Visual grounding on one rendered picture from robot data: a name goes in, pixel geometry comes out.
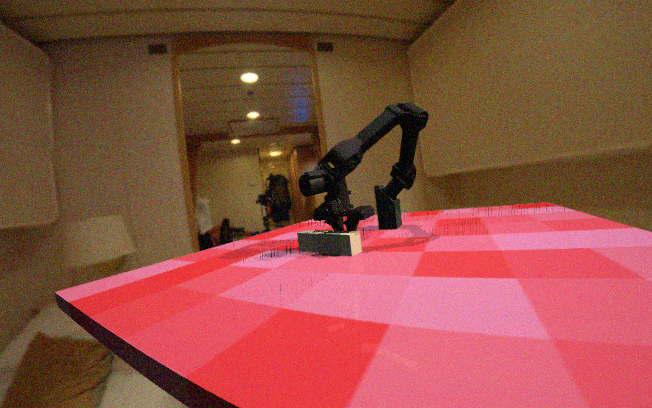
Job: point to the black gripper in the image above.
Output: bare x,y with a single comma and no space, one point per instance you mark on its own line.
353,216

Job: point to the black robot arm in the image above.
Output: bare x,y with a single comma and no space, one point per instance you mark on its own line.
348,154

